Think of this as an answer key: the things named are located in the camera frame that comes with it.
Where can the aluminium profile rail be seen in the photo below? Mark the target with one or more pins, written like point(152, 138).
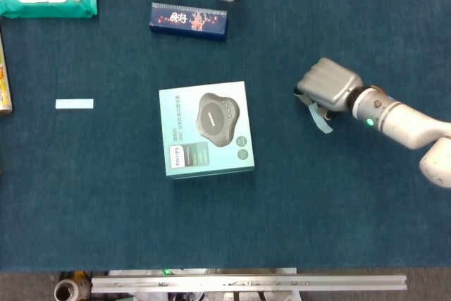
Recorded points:
point(246, 283)

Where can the small light blue strip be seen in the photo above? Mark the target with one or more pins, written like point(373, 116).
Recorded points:
point(321, 124)

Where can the dark blue long box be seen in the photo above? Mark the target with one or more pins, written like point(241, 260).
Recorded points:
point(188, 22)

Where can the white rectangular block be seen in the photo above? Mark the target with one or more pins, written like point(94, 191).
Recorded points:
point(74, 104)

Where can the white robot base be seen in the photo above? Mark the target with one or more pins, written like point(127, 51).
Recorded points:
point(141, 272)

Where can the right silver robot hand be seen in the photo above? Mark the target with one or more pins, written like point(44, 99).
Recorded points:
point(331, 82)

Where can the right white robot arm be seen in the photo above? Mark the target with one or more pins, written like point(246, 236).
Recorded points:
point(405, 124)

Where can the teal Philips speaker box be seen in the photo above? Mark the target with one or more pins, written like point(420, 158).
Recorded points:
point(183, 121)

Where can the brown tape roll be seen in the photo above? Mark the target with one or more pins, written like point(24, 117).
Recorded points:
point(65, 290)

